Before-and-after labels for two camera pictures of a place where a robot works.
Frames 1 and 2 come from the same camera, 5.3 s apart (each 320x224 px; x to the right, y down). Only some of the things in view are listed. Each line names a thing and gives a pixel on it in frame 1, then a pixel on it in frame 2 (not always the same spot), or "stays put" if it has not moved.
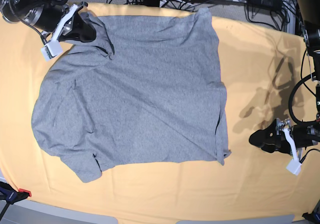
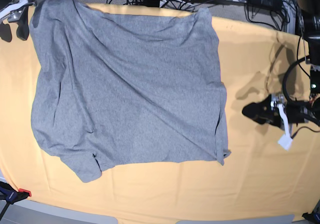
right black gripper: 295,134 to 296,111
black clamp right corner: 313,217 stays put
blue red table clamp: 11,195 stays put
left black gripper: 47,17 to 22,32
